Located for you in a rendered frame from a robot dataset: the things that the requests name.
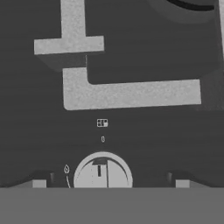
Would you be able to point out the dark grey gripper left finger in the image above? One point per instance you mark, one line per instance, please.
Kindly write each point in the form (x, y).
(43, 176)

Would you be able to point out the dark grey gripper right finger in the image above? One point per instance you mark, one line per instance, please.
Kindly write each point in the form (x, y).
(179, 176)

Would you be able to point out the dark round hob burner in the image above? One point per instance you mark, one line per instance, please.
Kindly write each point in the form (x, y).
(186, 16)

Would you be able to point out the white round hob knob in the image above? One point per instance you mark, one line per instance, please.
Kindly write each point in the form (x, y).
(116, 175)

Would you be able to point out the grey hob grate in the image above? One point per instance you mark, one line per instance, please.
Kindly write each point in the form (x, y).
(116, 96)

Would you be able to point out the black hob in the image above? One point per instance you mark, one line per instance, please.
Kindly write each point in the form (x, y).
(35, 131)

